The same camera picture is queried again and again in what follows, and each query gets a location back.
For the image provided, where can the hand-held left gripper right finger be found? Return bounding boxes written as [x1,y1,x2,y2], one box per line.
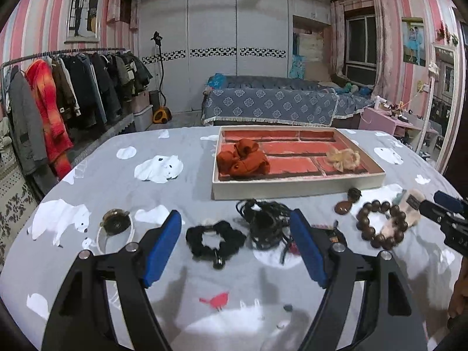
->
[289,208,428,351]

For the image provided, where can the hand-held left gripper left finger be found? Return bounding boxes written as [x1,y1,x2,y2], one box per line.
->
[42,210,182,351]

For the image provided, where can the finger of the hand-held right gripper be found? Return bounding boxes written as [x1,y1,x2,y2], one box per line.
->
[434,190,468,213]
[418,198,457,228]

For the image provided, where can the beige fuzzy hair clip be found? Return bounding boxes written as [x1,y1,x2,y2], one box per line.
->
[380,189,425,238]

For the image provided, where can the black scrunchie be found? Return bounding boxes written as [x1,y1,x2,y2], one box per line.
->
[186,220,247,269]

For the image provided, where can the black cord necklace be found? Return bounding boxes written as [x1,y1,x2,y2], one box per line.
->
[236,199,294,264]

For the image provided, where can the brown pendant with dark flower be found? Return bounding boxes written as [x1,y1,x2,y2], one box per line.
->
[335,187,362,214]

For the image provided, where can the gold watch with white band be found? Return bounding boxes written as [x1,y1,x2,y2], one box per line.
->
[97,208,136,254]

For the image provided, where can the brown wooden bead bracelet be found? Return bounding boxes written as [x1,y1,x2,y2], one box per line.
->
[356,200,409,250]

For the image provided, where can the white tray with red lining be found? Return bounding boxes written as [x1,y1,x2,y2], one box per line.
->
[211,126,386,201]

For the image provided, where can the person's right hand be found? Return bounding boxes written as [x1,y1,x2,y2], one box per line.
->
[448,269,468,330]

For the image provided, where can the beige scrunchie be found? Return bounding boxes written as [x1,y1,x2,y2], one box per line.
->
[326,149,361,172]

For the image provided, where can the pink desk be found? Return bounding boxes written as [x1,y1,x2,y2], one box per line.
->
[358,107,439,143]

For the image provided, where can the orange scrunchie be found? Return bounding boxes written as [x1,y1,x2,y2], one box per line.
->
[216,139,270,180]

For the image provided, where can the white-framed mirror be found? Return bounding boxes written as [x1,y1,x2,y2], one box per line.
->
[420,42,463,172]

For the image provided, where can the low cabinet with lace cover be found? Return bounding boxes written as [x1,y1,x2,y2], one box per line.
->
[69,111,136,161]

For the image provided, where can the translucent storage box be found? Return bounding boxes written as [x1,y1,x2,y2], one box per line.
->
[132,105,153,131]

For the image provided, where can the garment steamer with yellow base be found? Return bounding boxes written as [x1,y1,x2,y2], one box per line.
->
[150,31,172,124]

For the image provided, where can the blue patterned bedspread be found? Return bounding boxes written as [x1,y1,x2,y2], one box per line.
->
[202,88,339,127]

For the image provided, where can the pink storage box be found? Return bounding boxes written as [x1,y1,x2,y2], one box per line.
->
[132,91,150,113]

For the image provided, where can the floral patterned cloth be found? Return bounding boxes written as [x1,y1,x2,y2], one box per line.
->
[0,117,39,260]

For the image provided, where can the pink floral curtain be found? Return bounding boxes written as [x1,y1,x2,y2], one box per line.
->
[375,0,401,92]
[331,0,348,75]

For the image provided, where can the bed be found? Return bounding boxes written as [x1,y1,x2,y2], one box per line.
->
[201,75,377,129]

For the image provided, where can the window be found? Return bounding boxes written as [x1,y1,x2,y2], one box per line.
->
[345,15,377,81]

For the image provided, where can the blue cloth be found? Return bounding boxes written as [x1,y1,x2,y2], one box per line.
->
[290,55,306,79]

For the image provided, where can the row of hanging clothes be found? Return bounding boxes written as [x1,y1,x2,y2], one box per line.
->
[7,49,153,180]

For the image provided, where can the white sliding-door wardrobe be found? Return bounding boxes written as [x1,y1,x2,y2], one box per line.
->
[139,0,331,114]

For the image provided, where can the metal clothes rack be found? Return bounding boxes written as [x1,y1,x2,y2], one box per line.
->
[0,47,128,118]

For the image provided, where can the short pink curtain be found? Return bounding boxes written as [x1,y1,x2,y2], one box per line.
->
[107,0,122,23]

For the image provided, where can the framed wedding poster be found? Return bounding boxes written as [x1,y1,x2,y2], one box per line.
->
[65,0,103,42]

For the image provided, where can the couple wall poster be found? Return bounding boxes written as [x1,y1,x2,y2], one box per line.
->
[401,17,426,66]

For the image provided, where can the artificial wall flowers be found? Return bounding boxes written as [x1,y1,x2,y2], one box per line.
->
[437,22,459,46]

